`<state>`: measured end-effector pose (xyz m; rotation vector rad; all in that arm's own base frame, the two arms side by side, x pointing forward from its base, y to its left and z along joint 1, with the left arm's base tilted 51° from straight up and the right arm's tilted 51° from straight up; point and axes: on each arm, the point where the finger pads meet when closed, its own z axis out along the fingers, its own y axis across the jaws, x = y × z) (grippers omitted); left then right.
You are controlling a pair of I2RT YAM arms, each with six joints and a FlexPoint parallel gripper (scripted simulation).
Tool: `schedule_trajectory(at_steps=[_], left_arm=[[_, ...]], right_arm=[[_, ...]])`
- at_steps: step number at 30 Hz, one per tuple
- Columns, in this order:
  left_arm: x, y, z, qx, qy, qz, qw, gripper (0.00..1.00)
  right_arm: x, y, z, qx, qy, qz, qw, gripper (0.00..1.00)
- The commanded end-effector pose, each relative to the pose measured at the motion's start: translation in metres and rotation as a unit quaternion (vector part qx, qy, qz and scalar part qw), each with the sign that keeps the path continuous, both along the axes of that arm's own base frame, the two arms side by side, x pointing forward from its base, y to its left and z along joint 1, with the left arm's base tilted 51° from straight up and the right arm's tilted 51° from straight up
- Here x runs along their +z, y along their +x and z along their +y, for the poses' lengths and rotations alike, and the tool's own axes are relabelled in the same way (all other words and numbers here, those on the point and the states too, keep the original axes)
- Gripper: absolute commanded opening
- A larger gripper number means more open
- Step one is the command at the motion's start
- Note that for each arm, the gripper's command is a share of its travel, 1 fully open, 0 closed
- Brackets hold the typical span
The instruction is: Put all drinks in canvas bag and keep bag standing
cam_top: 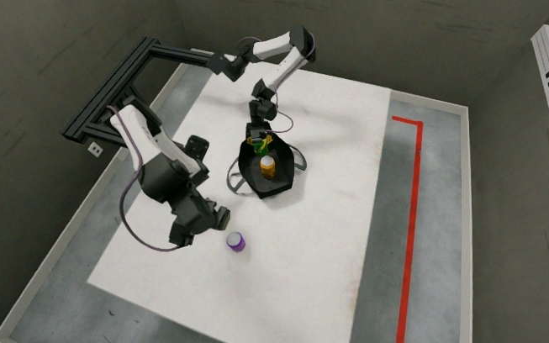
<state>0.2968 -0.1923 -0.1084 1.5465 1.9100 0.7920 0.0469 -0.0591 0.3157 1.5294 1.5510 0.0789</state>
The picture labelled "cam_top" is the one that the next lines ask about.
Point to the black tote bag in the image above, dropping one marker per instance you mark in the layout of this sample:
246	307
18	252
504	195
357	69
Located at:
285	156

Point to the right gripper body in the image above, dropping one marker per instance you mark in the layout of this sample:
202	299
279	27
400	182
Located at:
222	216

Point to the yellow drink can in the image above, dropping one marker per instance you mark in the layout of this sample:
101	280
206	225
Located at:
267	167

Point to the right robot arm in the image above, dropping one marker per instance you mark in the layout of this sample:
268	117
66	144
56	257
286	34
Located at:
165	167

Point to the purple drink can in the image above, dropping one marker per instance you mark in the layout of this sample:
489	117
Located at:
235	241

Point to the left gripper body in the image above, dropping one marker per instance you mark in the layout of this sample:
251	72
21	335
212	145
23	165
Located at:
257	122

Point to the green and yellow soda can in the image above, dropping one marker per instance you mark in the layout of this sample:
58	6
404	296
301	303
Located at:
261	149

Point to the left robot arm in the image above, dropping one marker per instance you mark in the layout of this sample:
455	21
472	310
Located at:
298	40

